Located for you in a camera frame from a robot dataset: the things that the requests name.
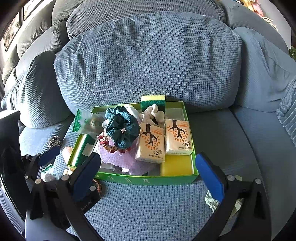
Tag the green cardboard box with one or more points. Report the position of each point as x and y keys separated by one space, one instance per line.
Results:
x=174 y=111

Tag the pale green scrunchie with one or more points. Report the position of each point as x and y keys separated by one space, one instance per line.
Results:
x=225 y=190

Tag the teal scrunchie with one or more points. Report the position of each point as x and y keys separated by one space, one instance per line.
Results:
x=123 y=128

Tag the green printed plastic bag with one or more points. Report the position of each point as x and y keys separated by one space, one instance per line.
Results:
x=88 y=123

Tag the left blue cushion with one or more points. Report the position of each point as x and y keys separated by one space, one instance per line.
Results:
x=37 y=95

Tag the orange white foam roll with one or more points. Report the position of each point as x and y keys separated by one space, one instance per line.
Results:
x=66 y=153

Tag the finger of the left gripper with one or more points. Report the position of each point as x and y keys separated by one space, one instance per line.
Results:
x=49 y=156

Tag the blue sofa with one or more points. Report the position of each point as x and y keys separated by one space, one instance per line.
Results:
x=241 y=141

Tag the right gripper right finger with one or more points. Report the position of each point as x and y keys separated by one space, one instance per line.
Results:
x=253 y=221

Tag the red patterned scrunchie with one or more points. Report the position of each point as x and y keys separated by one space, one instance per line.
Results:
x=104 y=142

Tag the yellow sponge flat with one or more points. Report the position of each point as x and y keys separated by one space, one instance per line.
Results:
x=175 y=165

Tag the right blue cushion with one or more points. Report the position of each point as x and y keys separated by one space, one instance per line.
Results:
x=266 y=72

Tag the tissue pack in box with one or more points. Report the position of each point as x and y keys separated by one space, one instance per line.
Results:
x=178 y=139

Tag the tissue pack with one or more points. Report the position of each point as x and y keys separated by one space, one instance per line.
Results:
x=48 y=173
x=151 y=144
x=178 y=139

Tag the yellow green sponge upright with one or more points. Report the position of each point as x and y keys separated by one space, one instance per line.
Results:
x=149 y=100

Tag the purple mesh bath pouf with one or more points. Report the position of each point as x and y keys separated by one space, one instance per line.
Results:
x=125 y=160

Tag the large blue back cushion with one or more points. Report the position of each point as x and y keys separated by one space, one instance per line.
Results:
x=184 y=56

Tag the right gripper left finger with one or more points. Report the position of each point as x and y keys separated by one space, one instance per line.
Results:
x=78 y=194

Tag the green sponge in wrapper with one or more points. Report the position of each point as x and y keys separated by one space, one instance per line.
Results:
x=82 y=149

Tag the wall picture frame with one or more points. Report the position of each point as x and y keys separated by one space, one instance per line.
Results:
x=11 y=31

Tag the cream scrunchie in box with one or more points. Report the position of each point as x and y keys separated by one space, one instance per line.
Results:
x=153 y=116

